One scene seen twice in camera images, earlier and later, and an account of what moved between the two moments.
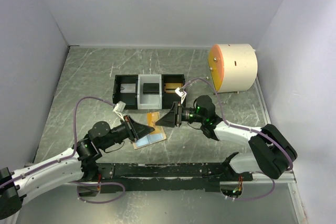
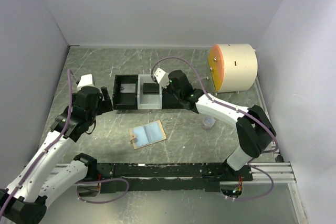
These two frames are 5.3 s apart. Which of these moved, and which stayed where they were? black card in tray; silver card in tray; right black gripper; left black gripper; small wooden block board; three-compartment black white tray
Moved: left black gripper; right black gripper
Stayed: three-compartment black white tray; small wooden block board; silver card in tray; black card in tray
